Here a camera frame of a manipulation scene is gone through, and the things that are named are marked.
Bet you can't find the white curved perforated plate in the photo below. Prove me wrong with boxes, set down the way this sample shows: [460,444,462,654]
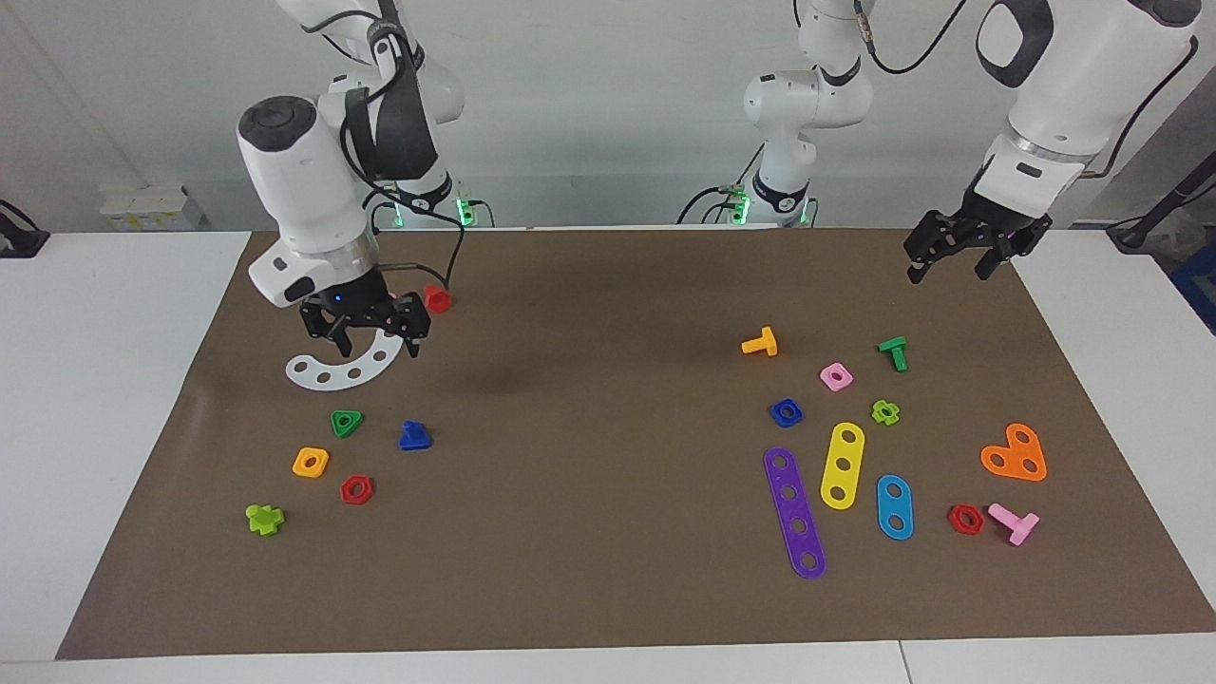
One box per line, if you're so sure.
[285,328,405,391]

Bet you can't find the orange heart-shaped plate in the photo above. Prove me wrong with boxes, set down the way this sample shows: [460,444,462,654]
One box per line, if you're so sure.
[979,423,1048,483]

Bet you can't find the yellow three-hole plate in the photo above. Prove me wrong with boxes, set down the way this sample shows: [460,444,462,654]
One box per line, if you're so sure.
[820,422,866,511]

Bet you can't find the blue crate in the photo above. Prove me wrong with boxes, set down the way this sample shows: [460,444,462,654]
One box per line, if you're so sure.
[1170,242,1216,333]

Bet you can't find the blue two-hole oval plate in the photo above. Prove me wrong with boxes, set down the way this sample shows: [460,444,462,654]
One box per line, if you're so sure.
[875,474,915,542]

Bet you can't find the white power strip box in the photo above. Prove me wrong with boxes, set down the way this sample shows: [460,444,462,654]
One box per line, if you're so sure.
[100,185,205,232]

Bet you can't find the brown paper table mat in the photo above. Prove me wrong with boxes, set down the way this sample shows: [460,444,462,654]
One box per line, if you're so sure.
[55,226,1216,661]

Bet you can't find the purple four-hole plate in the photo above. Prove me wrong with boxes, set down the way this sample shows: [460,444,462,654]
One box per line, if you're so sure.
[763,446,827,580]

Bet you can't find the pink plastic toy screw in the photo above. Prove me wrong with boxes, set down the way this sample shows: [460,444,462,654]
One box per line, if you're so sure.
[987,503,1040,547]

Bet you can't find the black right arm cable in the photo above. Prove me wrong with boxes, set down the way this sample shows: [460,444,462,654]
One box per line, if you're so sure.
[342,0,466,291]

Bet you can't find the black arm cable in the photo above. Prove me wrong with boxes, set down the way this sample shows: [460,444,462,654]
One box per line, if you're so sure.
[855,0,965,75]
[342,0,466,291]

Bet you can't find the black stand with cable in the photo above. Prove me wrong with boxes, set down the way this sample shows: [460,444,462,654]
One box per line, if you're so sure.
[1107,152,1216,253]

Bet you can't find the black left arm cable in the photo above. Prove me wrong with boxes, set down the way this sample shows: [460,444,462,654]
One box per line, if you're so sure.
[855,0,965,75]

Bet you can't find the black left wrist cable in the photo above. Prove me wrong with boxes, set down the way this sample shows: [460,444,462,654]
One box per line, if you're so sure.
[1088,36,1200,180]

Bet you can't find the black base cables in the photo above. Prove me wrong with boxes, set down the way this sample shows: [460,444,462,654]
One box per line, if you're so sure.
[677,185,751,226]

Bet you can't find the black device with cable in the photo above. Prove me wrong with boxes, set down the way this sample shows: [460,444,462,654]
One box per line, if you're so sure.
[0,199,50,259]

